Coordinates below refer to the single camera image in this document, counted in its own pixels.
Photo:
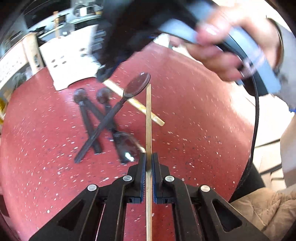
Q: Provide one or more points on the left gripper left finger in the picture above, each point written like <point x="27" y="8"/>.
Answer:
<point x="98" y="213"/>

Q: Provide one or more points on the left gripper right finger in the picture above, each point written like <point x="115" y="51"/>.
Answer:
<point x="199" y="213"/>

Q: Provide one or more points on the dark handled metal spoon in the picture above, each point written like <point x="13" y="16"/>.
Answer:
<point x="126" y="145"/>
<point x="136" y="86"/>
<point x="79" y="98"/>

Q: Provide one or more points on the person right hand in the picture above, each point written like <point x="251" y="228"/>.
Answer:
<point x="267" y="33"/>

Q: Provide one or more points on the white utensil holder caddy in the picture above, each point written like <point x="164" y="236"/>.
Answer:
<point x="69" y="59"/>

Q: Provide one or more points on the white flower pattern storage cart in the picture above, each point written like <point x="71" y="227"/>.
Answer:
<point x="20" y="62"/>

